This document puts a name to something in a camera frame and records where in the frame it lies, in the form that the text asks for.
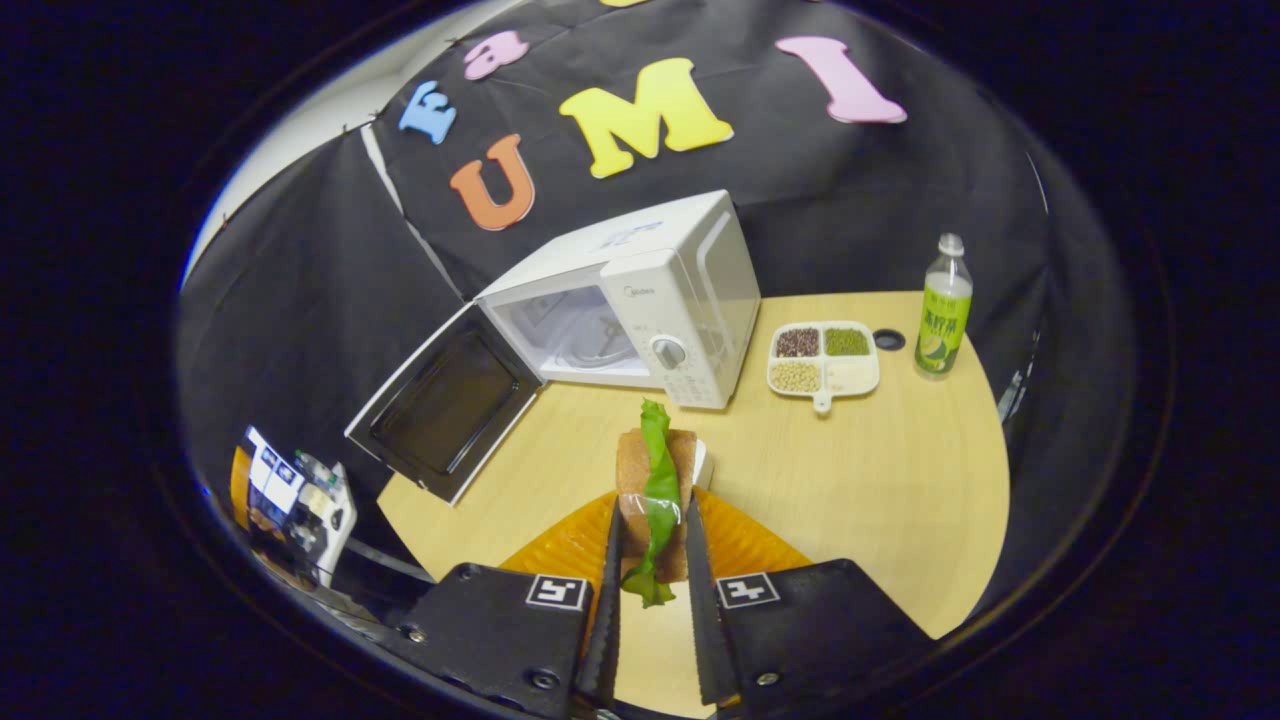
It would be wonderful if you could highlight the white divided dish of beans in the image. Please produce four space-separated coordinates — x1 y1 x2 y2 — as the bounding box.
766 320 882 415

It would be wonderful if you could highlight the white microwave oven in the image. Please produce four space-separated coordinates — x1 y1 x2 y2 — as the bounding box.
343 190 763 508

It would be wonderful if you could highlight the bread and lettuce sandwich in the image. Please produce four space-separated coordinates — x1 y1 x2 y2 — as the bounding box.
615 398 701 609

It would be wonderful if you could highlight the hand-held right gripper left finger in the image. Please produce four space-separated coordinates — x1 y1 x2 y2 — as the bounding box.
385 495 626 719

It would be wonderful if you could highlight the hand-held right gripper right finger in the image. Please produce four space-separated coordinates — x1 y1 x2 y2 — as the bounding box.
683 487 936 716

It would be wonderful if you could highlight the green label drink bottle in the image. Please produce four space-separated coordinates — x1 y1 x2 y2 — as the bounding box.
913 233 974 380

